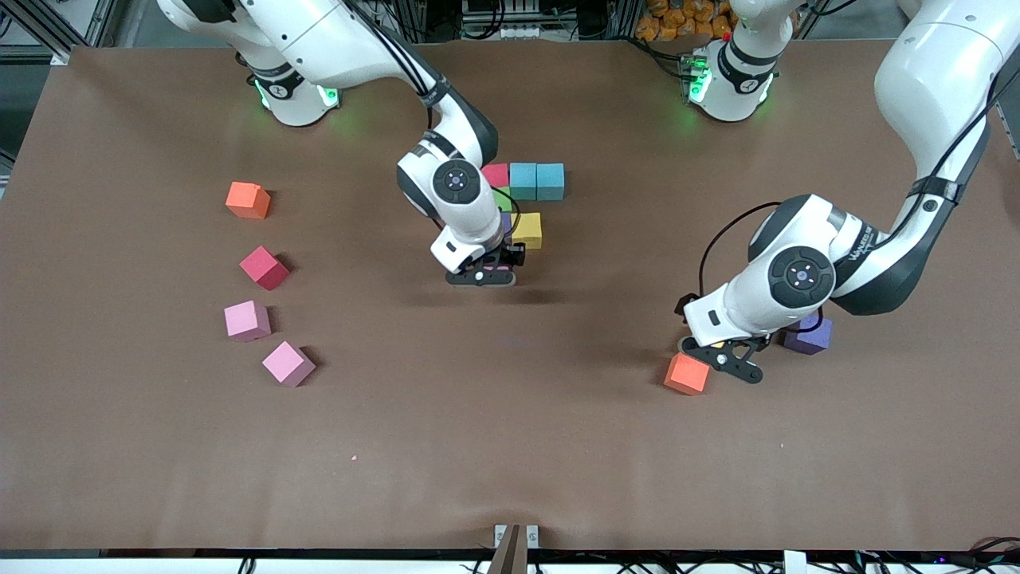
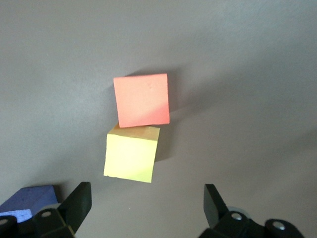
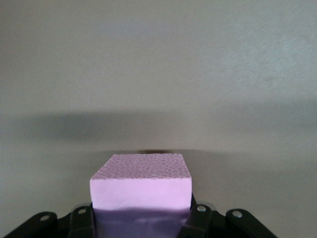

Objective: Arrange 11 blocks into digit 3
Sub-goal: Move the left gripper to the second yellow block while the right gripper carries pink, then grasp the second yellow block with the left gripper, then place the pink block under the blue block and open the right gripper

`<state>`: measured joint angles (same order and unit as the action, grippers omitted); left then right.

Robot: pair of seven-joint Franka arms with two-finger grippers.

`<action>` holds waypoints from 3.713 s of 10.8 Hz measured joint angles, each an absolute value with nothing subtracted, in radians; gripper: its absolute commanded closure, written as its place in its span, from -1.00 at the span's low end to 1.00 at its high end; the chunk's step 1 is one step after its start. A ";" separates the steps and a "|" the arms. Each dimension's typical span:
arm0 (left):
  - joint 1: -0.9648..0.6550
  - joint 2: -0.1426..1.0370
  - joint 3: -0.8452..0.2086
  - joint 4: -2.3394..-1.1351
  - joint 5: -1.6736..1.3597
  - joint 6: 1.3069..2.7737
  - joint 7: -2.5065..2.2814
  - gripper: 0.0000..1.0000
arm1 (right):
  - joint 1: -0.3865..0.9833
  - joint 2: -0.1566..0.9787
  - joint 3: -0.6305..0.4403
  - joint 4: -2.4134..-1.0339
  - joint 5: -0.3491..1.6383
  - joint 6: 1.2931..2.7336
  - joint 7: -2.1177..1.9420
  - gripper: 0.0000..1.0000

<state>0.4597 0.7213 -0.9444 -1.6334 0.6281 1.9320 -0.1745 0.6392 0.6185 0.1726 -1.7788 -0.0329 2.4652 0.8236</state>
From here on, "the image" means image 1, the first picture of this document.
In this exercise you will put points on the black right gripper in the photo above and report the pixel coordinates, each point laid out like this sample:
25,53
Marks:
512,255

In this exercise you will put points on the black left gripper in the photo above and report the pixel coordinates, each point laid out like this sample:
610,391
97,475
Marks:
762,344

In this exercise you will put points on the orange foam block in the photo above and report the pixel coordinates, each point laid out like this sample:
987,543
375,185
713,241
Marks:
687,373
248,201

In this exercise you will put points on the purple foam block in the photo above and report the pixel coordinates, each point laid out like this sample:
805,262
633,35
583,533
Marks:
507,223
809,339

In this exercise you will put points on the green foam block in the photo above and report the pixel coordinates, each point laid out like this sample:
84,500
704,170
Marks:
503,199

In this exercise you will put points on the red foam block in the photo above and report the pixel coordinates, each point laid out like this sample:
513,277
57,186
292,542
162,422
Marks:
497,175
264,268

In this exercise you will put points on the blue foam block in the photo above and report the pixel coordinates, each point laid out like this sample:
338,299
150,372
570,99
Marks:
523,180
551,180

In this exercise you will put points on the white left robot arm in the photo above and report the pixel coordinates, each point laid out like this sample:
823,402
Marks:
801,275

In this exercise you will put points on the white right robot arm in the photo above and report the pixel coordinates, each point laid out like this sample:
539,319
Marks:
458,183

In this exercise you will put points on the brown paper table cover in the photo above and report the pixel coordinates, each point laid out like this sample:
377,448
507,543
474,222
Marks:
510,446

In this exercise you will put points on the white label tag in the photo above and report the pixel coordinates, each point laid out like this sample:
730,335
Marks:
794,562

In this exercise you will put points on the white power strip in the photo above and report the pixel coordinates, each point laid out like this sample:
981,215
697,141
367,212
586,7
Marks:
526,32

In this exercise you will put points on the pile of orange yellow objects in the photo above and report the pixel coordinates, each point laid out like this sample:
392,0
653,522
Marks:
685,20

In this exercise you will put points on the metal table clamp bracket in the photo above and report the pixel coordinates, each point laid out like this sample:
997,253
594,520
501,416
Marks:
516,550

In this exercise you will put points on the aluminium frame profile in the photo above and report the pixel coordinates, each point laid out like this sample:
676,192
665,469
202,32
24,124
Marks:
60,36

